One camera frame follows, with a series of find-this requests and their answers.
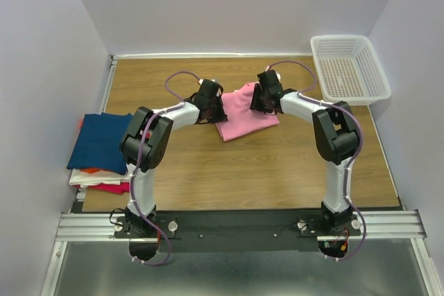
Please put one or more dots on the aluminium frame rail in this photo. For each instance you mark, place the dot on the aluminium frame rail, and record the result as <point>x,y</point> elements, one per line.
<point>258,252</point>

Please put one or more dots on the folded white t shirt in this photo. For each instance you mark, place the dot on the folded white t shirt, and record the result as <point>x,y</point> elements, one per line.
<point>84,179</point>

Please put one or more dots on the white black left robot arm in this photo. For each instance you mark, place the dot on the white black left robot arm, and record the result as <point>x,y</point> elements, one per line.
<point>145,142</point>

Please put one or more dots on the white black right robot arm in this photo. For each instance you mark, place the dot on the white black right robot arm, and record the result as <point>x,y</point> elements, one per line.
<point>338,139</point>

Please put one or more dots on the folded navy blue t shirt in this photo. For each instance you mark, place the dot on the folded navy blue t shirt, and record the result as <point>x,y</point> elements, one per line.
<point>97,145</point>

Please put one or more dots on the white plastic basket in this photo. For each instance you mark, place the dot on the white plastic basket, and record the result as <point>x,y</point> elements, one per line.
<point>349,70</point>

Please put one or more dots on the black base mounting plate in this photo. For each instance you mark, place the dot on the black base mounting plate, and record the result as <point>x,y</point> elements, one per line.
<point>260,230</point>

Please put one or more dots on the pink t shirt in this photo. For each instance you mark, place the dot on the pink t shirt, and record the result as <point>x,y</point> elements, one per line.
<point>241,119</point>

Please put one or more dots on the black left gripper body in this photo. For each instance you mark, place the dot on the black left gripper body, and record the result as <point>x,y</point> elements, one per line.
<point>210,105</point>

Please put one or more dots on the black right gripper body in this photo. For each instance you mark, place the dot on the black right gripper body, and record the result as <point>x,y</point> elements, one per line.
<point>268,111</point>

